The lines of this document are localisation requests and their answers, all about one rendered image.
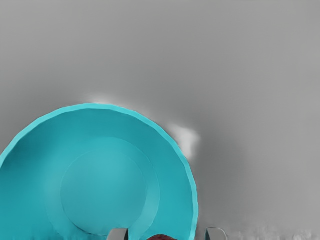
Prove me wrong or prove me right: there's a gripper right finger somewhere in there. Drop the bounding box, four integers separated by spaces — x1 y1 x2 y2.
205 227 228 240

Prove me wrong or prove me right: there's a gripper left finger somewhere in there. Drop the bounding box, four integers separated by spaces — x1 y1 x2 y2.
107 227 130 240

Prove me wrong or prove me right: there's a red fruit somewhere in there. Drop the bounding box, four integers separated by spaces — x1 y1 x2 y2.
146 234 179 240

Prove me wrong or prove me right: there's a teal bowl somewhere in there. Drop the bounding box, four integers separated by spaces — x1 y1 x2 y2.
0 103 200 240

